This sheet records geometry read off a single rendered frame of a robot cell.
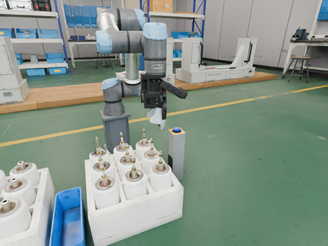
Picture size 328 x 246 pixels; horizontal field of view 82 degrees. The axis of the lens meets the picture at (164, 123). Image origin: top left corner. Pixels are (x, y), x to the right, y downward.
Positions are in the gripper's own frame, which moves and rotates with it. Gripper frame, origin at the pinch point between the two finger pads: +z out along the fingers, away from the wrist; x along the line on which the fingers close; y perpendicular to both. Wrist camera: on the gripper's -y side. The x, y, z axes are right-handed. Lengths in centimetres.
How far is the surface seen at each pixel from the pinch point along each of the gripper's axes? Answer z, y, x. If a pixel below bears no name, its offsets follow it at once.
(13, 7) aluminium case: -89, 190, -446
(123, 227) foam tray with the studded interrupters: 38.8, 18.9, 10.1
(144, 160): 22.1, 6.0, -9.0
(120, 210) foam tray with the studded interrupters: 29.1, 19.4, 10.2
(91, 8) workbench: -113, 47, -604
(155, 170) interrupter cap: 20.8, 2.9, 0.8
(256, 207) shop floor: 46, -46, 12
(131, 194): 26.5, 14.5, 5.8
